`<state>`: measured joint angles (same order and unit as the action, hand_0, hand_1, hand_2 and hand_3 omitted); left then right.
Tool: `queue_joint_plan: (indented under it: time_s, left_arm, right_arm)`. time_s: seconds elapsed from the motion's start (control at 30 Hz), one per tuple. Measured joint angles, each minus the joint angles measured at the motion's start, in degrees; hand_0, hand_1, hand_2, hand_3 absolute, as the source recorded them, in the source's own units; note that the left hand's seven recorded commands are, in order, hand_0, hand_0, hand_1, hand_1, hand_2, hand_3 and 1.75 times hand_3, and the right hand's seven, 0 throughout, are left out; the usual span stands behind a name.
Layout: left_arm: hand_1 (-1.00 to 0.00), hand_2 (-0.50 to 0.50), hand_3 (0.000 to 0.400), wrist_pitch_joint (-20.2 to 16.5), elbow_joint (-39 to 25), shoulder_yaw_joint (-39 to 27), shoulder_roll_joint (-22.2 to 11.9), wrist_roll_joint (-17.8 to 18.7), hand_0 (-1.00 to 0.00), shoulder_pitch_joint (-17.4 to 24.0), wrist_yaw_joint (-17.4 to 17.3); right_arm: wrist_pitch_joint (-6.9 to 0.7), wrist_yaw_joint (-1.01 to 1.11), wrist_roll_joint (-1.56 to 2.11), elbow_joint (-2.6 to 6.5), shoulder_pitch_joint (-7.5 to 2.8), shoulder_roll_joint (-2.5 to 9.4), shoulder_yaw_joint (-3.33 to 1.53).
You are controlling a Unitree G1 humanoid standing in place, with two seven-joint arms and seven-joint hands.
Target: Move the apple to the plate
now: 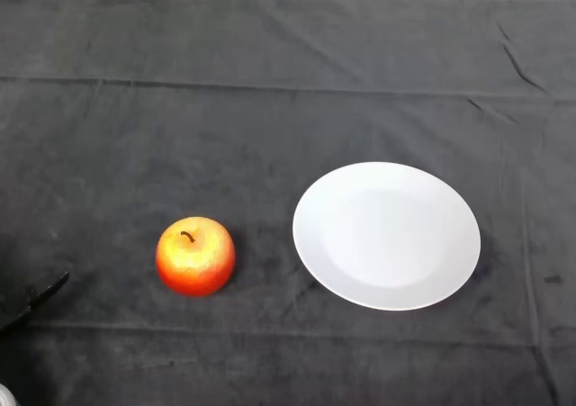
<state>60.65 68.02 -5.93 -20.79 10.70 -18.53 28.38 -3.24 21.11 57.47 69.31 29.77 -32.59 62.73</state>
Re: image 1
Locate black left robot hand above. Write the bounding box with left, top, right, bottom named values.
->
left=0, top=271, right=71, bottom=335

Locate red yellow apple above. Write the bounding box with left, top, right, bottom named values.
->
left=155, top=216, right=237, bottom=298

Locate white round plate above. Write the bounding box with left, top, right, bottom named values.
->
left=292, top=161, right=482, bottom=312

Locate black table cloth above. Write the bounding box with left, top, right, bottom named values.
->
left=0, top=0, right=576, bottom=406

